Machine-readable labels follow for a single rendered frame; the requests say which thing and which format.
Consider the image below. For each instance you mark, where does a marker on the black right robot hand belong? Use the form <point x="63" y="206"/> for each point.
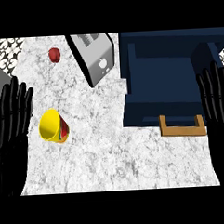
<point x="222" y="133"/>

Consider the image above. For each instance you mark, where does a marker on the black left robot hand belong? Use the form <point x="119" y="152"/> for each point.
<point x="8" y="144"/>

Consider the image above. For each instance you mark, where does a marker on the yellow cup with pattern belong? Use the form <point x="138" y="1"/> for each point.
<point x="53" y="126"/>

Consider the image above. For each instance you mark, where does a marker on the dark blue open drawer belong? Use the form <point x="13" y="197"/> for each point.
<point x="160" y="83"/>

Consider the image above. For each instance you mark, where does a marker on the red apple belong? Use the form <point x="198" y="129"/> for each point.
<point x="54" y="54"/>

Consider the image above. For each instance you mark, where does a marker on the dark blue cabinet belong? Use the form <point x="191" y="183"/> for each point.
<point x="175" y="36"/>

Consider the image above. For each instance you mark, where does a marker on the grey toaster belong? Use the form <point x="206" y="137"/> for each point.
<point x="94" y="57"/>

